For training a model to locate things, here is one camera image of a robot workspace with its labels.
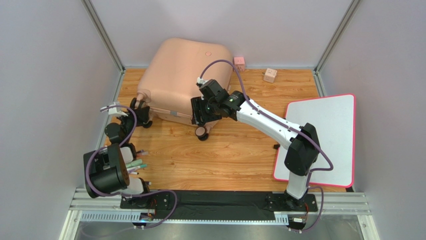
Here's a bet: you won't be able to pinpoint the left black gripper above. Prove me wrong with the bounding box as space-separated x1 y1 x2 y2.
117 105 151 143

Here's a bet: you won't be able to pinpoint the pink suitcase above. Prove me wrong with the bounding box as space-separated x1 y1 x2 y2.
130 37 233 127

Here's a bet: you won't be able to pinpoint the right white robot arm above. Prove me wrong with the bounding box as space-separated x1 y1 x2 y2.
191 78 320 204

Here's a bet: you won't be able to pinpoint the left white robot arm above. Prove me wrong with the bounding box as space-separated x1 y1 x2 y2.
83 102 152 199

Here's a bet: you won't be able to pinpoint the green marker pens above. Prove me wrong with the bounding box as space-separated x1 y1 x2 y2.
125 159 148 174

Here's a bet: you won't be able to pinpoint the white board pink edge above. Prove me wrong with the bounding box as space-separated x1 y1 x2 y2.
285 94 356 188

